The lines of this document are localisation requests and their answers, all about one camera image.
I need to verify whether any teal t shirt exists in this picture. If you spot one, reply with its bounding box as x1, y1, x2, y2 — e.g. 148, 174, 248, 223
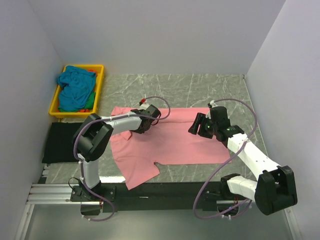
57, 65, 96, 108

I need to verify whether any aluminium rail frame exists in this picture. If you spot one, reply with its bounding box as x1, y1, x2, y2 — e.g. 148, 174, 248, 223
16, 163, 303, 240

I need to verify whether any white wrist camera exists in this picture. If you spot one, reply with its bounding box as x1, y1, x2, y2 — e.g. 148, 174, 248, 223
207, 100, 218, 109
138, 98, 150, 110

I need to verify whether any folded black t shirt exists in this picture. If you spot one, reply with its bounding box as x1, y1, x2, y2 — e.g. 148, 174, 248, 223
42, 122, 82, 164

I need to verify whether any green t shirt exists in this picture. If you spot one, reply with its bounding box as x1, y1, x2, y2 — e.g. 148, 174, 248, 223
58, 92, 96, 113

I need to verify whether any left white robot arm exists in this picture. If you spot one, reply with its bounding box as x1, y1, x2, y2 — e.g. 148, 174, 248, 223
73, 103, 161, 201

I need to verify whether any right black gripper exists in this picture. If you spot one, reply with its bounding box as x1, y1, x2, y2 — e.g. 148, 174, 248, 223
188, 112, 219, 139

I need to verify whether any black base beam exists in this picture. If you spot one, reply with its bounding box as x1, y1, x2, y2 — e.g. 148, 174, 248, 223
69, 181, 241, 216

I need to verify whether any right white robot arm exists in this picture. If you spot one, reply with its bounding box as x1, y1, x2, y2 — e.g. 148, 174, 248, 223
188, 106, 298, 216

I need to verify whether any orange t shirt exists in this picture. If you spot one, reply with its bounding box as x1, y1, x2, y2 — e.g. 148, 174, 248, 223
87, 69, 98, 75

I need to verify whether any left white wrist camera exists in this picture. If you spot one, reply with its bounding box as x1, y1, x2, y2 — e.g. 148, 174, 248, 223
138, 98, 150, 110

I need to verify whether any pink t shirt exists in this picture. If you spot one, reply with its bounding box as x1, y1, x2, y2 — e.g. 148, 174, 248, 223
109, 107, 230, 190

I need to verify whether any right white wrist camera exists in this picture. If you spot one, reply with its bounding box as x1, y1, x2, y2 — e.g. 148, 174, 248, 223
207, 100, 218, 109

